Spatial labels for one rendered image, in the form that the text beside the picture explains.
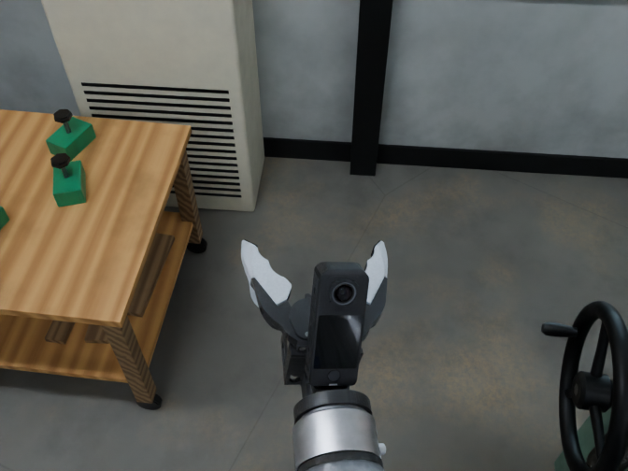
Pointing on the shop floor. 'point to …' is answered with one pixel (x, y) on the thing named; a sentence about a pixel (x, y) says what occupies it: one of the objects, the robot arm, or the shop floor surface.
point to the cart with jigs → (91, 243)
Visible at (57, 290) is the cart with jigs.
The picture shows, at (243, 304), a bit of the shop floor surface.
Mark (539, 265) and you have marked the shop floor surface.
